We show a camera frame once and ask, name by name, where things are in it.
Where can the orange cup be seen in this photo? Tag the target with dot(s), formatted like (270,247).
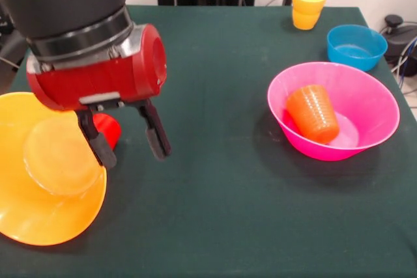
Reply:
(312,115)

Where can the large orange bowl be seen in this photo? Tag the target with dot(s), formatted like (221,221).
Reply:
(32,200)

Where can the small blue bowl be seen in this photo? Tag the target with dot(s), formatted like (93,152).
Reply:
(355,53)

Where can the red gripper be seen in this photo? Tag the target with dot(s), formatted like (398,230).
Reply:
(97,82)

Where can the dark green tablecloth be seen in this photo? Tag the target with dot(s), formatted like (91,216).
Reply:
(211,209)

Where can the large pink bowl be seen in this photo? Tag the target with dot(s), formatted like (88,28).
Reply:
(368,102)

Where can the red cup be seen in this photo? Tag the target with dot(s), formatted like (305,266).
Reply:
(109,126)

